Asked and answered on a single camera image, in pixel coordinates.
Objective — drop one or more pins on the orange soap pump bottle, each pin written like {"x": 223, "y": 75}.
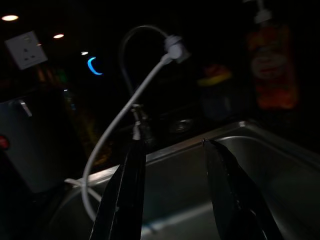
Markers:
{"x": 272, "y": 67}

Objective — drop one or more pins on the dark grey sponge holder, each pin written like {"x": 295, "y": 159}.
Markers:
{"x": 217, "y": 102}

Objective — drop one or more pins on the white wall socket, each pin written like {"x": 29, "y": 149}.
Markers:
{"x": 26, "y": 50}

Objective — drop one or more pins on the yellow oil bottle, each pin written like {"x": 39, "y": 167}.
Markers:
{"x": 80, "y": 130}

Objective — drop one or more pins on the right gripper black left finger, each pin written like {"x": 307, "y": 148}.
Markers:
{"x": 122, "y": 200}

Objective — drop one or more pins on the stainless steel sink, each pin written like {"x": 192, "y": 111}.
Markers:
{"x": 175, "y": 180}

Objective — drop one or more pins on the chrome faucet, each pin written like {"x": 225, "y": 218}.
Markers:
{"x": 140, "y": 117}

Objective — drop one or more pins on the grey tumbler with red logo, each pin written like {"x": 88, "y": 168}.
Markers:
{"x": 37, "y": 150}

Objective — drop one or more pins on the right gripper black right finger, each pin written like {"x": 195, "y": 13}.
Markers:
{"x": 232, "y": 200}

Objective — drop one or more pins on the blue glowing arc light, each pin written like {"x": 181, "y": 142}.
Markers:
{"x": 91, "y": 67}

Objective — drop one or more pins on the yellow sponge with red top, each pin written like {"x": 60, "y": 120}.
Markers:
{"x": 215, "y": 76}

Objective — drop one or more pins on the round ceiling light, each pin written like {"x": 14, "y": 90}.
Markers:
{"x": 10, "y": 17}
{"x": 58, "y": 36}
{"x": 84, "y": 53}

